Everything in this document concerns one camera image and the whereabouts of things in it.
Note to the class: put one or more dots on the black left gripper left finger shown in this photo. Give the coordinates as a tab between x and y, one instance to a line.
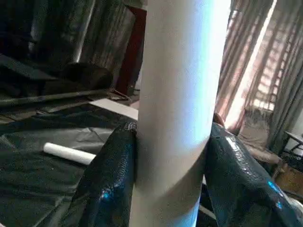
109	179

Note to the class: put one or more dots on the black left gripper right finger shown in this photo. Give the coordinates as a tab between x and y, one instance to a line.
241	189

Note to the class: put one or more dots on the white plastic table leg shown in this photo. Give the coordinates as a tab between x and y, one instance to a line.
180	94
68	153

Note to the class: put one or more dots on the white flat board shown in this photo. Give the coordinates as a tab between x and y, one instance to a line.
116	108

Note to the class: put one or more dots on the dark red panel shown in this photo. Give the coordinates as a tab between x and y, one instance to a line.
132	59

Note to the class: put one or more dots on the grey window curtain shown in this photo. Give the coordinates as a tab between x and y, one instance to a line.
284	59

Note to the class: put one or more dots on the dark metal rail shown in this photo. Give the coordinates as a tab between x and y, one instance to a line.
47	97

